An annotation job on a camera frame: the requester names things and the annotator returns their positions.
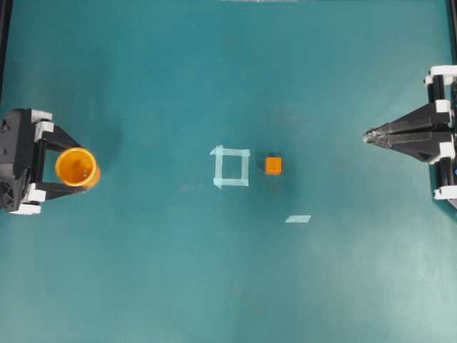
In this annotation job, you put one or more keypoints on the small orange cube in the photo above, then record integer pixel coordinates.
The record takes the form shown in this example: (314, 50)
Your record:
(273, 165)

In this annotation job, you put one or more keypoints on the black left table frame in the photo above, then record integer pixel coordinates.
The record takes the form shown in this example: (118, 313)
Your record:
(6, 7)

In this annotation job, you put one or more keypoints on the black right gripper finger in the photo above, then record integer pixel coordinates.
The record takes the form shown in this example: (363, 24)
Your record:
(425, 117)
(427, 146)

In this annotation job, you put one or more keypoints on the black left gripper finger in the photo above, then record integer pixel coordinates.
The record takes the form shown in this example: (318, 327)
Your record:
(55, 137)
(57, 190)

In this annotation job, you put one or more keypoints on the black right table frame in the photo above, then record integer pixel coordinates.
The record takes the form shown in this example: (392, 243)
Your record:
(452, 26)

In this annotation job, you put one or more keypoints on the black table frame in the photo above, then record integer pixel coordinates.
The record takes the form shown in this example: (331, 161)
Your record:
(6, 7)
(452, 26)

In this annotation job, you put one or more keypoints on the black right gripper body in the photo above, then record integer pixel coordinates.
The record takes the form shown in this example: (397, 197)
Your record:
(441, 85)

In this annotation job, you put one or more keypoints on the light blue tape strip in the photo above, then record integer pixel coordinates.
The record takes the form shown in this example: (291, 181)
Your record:
(294, 219)

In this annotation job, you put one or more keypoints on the light blue tape square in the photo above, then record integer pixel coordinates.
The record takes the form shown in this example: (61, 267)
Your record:
(231, 167)

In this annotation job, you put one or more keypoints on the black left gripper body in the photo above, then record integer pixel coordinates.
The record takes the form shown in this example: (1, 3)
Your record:
(18, 133)

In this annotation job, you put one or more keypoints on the orange plastic cup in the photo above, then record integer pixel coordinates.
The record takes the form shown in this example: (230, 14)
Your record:
(78, 167)

